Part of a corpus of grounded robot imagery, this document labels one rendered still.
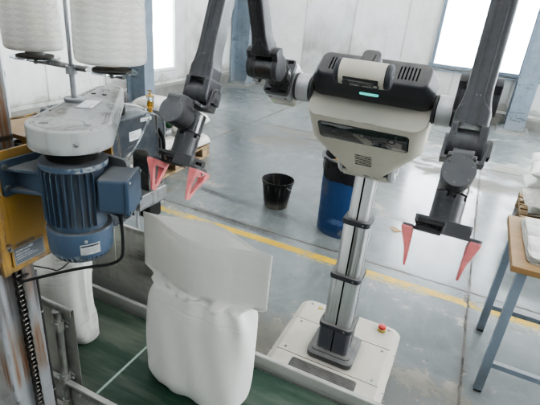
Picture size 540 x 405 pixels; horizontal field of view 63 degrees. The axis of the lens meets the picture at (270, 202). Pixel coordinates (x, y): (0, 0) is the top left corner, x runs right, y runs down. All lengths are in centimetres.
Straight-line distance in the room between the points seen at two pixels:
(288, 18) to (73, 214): 893
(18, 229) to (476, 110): 106
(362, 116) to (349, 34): 797
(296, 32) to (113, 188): 882
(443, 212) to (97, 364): 144
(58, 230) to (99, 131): 26
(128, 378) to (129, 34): 124
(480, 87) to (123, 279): 176
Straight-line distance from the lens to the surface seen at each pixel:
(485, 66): 93
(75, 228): 111
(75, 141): 100
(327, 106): 146
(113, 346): 197
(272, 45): 135
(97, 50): 109
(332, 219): 355
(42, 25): 129
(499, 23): 96
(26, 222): 125
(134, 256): 209
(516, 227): 260
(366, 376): 209
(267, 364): 185
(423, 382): 255
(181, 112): 99
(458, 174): 82
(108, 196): 106
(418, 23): 910
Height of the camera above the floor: 169
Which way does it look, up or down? 24 degrees down
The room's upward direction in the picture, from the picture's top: 6 degrees clockwise
